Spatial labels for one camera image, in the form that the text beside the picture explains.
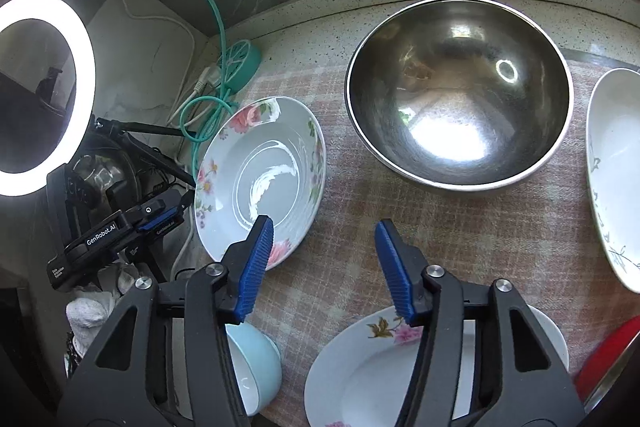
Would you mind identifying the white ring light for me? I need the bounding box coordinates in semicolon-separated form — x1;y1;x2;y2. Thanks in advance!
0;0;97;197

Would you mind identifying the large stainless steel bowl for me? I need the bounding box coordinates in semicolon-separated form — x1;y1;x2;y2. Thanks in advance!
344;0;575;194

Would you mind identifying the pink plaid cloth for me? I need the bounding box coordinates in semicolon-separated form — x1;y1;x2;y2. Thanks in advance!
245;61;639;426

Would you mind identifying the left white gloved hand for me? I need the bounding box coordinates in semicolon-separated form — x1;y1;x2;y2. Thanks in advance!
65;263;140;358

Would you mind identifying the white plate pink flower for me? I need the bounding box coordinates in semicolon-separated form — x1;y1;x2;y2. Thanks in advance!
304;303;571;427

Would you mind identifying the red bowl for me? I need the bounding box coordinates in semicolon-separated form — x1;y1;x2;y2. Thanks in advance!
574;315;640;402

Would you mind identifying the teal hose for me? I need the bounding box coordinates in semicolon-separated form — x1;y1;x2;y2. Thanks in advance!
69;0;262;168

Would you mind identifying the light blue ceramic bowl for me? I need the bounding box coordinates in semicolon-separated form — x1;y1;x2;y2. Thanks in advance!
171;322;283;421

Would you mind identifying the white plate grey branch pattern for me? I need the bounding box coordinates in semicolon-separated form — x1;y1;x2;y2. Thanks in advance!
586;68;639;294

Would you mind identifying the floral rimmed white plate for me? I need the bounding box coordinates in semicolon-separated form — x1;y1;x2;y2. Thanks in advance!
193;96;326;269

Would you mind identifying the white power cable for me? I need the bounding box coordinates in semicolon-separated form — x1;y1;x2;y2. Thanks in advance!
29;0;222;128

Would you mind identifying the black tripod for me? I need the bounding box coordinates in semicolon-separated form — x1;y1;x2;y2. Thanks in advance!
90;117;196;187

